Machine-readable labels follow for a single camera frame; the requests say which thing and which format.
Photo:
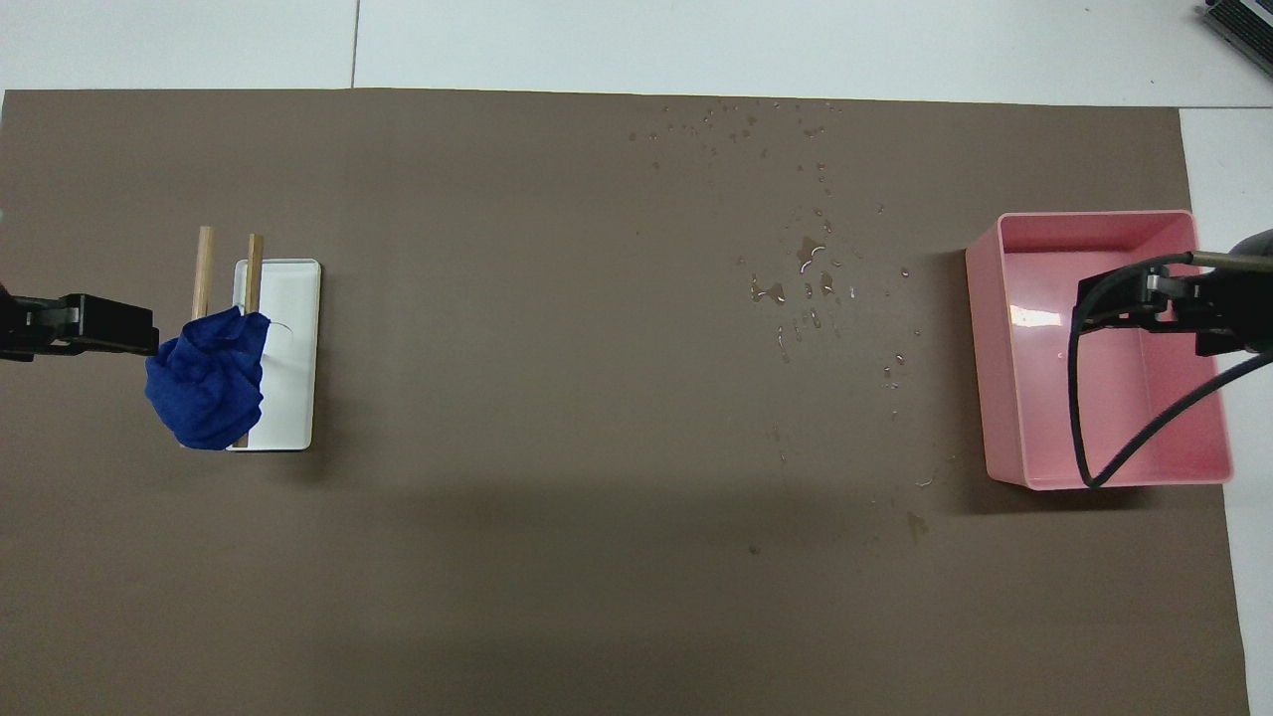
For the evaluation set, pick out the white rectangular tray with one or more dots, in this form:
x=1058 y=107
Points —
x=290 y=368

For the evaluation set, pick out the brown table mat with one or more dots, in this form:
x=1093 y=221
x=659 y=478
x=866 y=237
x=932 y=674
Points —
x=597 y=398

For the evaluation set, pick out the spilled water droplets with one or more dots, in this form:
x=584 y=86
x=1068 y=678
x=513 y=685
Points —
x=811 y=251

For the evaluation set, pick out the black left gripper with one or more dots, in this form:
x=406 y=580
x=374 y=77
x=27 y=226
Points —
x=30 y=326

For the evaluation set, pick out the light wooden rod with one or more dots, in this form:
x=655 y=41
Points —
x=204 y=268

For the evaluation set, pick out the dark ribbed device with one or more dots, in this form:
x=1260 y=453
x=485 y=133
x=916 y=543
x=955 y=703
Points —
x=1243 y=22

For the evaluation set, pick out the blue towel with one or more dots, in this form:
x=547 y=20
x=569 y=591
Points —
x=204 y=383

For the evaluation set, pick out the pink plastic bin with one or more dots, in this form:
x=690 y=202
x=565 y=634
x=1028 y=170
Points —
x=1104 y=418

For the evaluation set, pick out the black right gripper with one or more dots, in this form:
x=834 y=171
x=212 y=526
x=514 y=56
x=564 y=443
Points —
x=1243 y=308

